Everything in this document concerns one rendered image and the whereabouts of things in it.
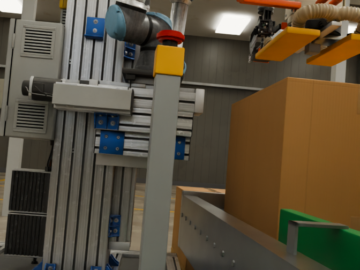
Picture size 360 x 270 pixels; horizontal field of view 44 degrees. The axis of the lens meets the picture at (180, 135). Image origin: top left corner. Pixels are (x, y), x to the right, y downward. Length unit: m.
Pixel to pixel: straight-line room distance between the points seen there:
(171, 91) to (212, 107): 10.65
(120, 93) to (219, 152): 10.21
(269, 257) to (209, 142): 10.93
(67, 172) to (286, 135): 1.03
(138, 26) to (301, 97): 0.75
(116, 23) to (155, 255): 0.86
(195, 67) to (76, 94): 10.35
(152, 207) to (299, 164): 0.37
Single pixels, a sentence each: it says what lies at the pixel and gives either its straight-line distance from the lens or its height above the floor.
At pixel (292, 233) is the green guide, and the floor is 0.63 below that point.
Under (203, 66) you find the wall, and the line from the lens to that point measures 11.86.
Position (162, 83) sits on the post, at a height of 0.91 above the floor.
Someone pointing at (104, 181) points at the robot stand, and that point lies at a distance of 1.85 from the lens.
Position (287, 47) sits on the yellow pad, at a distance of 1.48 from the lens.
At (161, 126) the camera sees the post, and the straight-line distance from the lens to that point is 1.06.
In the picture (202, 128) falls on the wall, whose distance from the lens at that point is 11.64.
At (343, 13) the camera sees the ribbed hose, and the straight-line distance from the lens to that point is 1.38.
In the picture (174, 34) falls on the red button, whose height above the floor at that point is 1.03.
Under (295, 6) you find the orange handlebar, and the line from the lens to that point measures 1.49.
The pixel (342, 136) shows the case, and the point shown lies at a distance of 1.15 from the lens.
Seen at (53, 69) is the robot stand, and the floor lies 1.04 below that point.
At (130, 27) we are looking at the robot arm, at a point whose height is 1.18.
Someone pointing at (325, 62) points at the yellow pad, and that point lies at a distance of 1.66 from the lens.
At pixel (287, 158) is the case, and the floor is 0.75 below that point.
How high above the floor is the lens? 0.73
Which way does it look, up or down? 3 degrees up
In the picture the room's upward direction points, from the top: 5 degrees clockwise
